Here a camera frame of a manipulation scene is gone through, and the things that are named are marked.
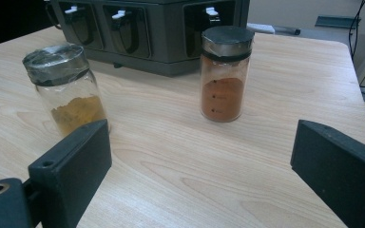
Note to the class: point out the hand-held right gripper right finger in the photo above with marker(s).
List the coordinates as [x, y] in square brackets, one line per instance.
[345, 167]

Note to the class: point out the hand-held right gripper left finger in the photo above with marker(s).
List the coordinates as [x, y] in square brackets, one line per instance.
[72, 171]

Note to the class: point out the glass jar with yellow powder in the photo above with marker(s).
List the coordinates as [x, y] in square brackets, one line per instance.
[72, 85]

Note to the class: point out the dark grey spice rack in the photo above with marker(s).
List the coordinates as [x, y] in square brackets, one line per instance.
[168, 47]

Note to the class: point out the dark-lidded jar with red-brown powder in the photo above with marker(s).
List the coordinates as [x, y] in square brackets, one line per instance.
[223, 101]

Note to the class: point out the dark grey rectangular plate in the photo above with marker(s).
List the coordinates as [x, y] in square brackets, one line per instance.
[336, 22]

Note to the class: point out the light grey metal bracket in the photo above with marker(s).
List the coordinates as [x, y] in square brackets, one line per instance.
[260, 28]

